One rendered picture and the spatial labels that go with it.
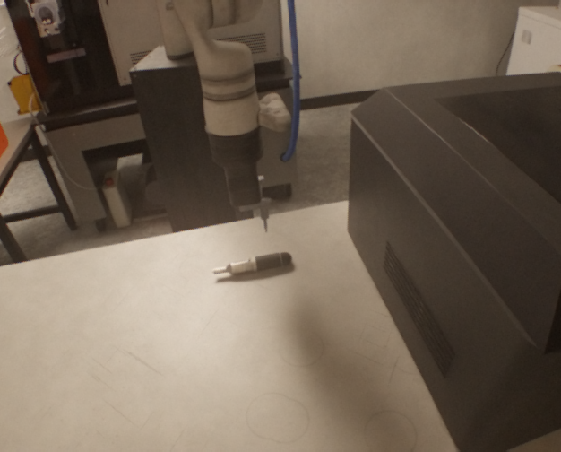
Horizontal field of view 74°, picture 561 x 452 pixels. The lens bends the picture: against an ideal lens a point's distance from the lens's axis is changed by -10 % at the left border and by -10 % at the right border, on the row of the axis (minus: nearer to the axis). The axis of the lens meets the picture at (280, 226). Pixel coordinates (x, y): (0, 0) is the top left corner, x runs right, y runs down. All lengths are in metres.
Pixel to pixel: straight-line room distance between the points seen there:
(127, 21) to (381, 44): 2.15
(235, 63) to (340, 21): 2.88
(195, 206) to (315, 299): 0.78
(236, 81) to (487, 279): 0.36
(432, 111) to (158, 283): 0.53
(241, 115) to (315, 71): 2.90
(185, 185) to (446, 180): 0.99
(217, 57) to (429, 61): 3.37
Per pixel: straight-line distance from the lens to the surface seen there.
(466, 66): 4.04
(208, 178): 1.31
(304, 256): 0.76
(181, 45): 1.23
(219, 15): 0.51
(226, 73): 0.52
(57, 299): 0.83
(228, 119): 0.54
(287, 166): 2.27
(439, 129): 0.53
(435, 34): 3.77
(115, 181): 2.40
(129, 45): 2.04
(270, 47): 2.08
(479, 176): 0.45
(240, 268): 0.73
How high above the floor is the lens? 1.43
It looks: 40 degrees down
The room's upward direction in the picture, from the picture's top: 5 degrees counter-clockwise
